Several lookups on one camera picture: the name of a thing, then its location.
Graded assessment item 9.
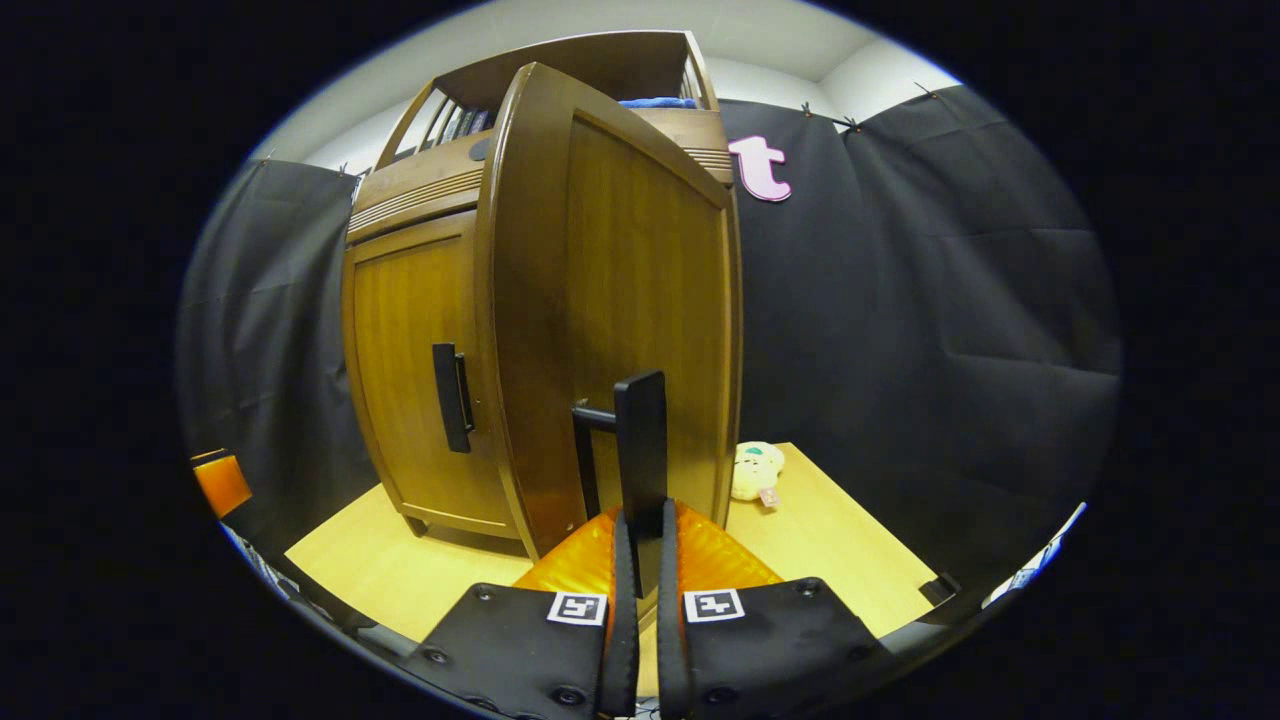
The wooden double-door shoe cabinet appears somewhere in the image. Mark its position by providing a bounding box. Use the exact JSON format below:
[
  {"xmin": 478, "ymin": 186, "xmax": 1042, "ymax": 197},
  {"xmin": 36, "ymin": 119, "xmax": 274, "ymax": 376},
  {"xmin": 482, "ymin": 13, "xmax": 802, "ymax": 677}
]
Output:
[{"xmin": 341, "ymin": 30, "xmax": 736, "ymax": 546}]

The black door handle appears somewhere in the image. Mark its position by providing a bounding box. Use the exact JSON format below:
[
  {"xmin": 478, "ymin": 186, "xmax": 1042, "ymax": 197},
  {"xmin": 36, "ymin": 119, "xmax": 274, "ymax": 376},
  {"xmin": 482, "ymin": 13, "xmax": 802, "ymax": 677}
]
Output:
[
  {"xmin": 432, "ymin": 342, "xmax": 477, "ymax": 454},
  {"xmin": 572, "ymin": 370, "xmax": 669, "ymax": 601}
]

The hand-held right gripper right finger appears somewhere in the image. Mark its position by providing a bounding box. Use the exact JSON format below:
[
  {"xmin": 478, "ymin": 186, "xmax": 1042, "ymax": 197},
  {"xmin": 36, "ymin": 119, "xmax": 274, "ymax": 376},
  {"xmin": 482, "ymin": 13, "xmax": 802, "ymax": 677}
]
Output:
[{"xmin": 655, "ymin": 498, "xmax": 894, "ymax": 720}]

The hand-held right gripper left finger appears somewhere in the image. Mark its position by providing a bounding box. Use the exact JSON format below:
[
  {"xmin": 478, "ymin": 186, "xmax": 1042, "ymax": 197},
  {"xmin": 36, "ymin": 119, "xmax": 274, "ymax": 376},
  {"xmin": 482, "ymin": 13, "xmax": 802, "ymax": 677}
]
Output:
[{"xmin": 400, "ymin": 506, "xmax": 642, "ymax": 720}]

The black backdrop cloth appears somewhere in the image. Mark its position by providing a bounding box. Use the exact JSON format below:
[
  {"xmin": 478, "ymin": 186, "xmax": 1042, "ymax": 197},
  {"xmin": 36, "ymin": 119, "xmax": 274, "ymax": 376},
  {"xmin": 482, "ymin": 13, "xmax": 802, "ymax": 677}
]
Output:
[{"xmin": 178, "ymin": 85, "xmax": 1123, "ymax": 601}]

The cream plush toy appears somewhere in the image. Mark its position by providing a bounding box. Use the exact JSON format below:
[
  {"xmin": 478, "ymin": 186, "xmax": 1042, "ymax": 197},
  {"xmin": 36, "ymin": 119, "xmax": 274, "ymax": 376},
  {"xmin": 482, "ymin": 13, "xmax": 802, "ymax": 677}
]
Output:
[{"xmin": 730, "ymin": 441, "xmax": 787, "ymax": 509}]

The wooden cabinet door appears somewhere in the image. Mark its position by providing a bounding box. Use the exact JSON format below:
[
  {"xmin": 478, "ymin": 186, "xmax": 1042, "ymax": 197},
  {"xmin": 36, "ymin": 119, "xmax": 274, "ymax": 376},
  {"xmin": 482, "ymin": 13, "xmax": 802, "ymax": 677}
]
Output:
[
  {"xmin": 341, "ymin": 208, "xmax": 521, "ymax": 541},
  {"xmin": 474, "ymin": 62, "xmax": 744, "ymax": 561}
]

